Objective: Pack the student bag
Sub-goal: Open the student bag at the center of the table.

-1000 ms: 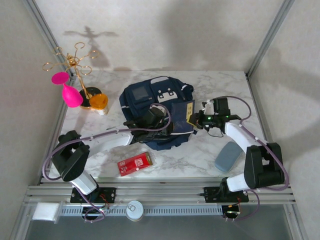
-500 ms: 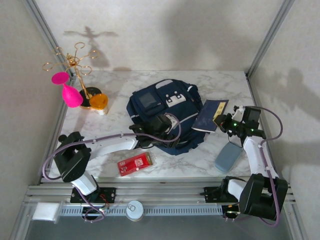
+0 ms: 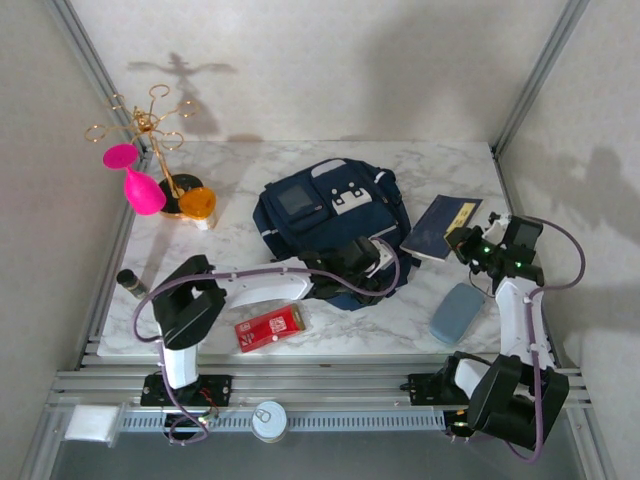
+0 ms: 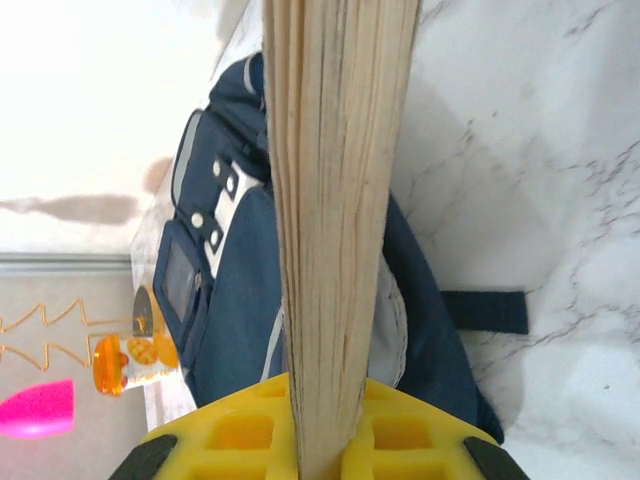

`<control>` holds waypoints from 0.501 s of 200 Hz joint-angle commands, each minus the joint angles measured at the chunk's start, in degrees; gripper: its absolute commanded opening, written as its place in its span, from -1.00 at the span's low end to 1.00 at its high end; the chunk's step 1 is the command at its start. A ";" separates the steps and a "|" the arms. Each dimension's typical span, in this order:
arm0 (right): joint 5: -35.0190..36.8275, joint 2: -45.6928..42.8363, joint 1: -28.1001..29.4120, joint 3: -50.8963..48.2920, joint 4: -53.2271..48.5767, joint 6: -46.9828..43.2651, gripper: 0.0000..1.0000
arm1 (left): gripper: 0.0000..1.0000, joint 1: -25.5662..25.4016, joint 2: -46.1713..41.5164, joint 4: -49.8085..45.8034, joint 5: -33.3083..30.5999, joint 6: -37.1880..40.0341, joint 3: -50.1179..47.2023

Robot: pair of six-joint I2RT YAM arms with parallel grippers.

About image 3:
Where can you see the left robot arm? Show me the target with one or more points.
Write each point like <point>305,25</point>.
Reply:
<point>265,287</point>

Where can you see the navy blue backpack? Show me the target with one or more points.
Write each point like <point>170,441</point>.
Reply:
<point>330,215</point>

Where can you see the pink goblet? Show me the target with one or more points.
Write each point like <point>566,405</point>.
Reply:
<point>140,192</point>

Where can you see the red carton box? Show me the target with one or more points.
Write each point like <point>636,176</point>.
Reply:
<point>270,330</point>

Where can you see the aluminium frame rail base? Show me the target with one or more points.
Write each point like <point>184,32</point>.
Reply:
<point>320,377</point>

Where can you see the silver tin can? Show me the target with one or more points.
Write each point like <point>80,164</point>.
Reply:
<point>268,421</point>

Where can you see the grey-blue pencil case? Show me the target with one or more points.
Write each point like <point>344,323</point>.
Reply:
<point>457,315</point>

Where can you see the white foam block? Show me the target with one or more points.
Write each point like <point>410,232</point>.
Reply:
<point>92,424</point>

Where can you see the dark blue notebook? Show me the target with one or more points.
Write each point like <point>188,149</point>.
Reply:
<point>435,230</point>

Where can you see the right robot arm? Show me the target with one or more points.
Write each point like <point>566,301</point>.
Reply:
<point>515,320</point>

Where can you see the aluminium frame post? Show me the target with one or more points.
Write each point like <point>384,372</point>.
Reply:
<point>540,65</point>
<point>95,60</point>

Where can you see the small black bottle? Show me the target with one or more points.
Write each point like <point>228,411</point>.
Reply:
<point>130,282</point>

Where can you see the orange translucent cup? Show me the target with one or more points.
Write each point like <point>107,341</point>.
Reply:
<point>197,202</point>

